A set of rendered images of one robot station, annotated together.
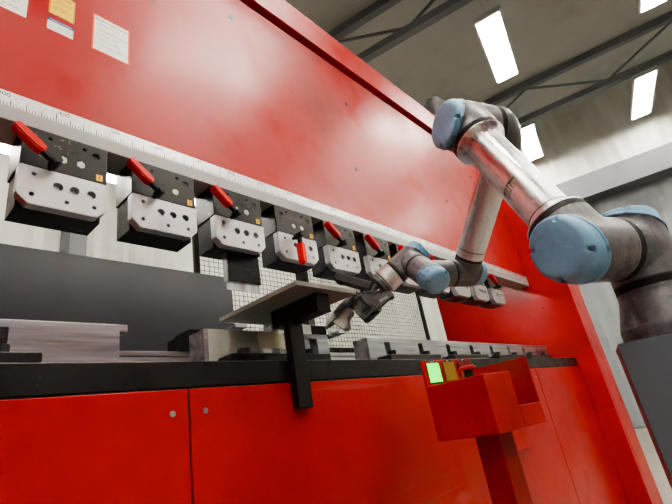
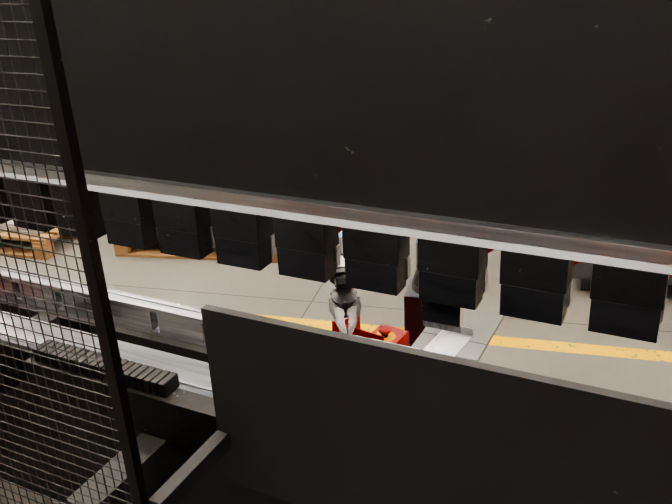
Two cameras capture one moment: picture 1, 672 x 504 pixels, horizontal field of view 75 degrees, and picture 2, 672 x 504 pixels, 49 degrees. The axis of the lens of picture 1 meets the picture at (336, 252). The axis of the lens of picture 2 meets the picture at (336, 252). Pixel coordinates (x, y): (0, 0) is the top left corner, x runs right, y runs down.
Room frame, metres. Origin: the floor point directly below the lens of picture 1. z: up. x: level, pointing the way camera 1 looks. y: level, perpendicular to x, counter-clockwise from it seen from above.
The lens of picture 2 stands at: (1.62, 1.79, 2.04)
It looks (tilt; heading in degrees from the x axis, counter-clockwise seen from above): 24 degrees down; 259
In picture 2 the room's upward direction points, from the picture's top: 3 degrees counter-clockwise
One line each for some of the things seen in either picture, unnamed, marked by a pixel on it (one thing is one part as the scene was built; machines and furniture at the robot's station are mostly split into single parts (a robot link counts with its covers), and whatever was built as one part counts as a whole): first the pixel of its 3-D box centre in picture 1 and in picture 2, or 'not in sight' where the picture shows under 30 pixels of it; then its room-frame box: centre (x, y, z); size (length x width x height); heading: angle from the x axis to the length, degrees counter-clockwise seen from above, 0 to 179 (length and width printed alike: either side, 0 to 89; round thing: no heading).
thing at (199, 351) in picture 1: (267, 354); not in sight; (1.09, 0.21, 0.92); 0.39 x 0.06 x 0.10; 141
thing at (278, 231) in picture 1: (287, 240); (376, 255); (1.18, 0.13, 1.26); 0.15 x 0.09 x 0.17; 141
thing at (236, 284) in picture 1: (242, 273); (441, 313); (1.05, 0.25, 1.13); 0.10 x 0.02 x 0.10; 141
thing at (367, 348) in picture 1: (480, 354); (80, 299); (2.03, -0.55, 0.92); 1.68 x 0.06 x 0.10; 141
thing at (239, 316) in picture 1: (286, 306); (459, 330); (0.96, 0.13, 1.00); 0.26 x 0.18 x 0.01; 51
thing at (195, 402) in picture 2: not in sight; (187, 418); (1.70, 0.24, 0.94); 1.02 x 0.06 x 0.12; 141
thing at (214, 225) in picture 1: (230, 226); (452, 267); (1.03, 0.26, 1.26); 0.15 x 0.09 x 0.17; 141
